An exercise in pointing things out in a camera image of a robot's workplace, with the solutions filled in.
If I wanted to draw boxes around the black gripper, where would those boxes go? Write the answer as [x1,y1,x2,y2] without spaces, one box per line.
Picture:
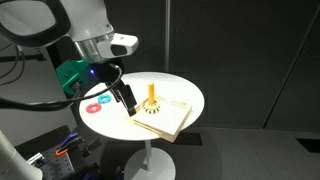
[87,62,138,118]

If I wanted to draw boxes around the orange stake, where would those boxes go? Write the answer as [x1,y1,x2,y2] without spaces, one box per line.
[147,83,156,105]

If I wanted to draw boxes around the black clamp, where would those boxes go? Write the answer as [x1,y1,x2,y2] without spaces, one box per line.
[78,137,103,158]

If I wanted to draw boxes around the purple clamp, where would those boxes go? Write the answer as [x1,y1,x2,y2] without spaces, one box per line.
[59,132,80,148]

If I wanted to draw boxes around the grey vertical pole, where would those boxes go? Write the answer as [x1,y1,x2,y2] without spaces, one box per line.
[164,0,172,73]

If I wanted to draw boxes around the orange clamp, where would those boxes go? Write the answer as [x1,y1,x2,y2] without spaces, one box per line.
[54,148,69,157]

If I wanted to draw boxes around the black perforated board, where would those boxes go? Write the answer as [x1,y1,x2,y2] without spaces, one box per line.
[39,143,101,180]

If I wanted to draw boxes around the cyan ring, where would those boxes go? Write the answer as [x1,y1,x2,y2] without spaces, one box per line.
[97,94,112,104]

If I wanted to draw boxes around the black white striped ring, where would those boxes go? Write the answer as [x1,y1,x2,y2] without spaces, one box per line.
[143,103,161,115]

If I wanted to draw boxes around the pink ring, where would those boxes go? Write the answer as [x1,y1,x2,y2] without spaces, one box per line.
[85,102,102,114]

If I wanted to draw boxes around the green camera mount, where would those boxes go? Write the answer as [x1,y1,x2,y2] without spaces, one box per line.
[55,59,90,98]

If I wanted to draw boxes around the white table pedestal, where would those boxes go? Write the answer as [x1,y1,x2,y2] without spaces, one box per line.
[123,139,177,180]

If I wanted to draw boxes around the thick black cable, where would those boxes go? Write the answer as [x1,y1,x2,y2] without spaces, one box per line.
[0,63,124,113]

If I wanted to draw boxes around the white cylindrical post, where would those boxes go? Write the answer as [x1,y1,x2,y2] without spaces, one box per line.
[0,129,43,180]

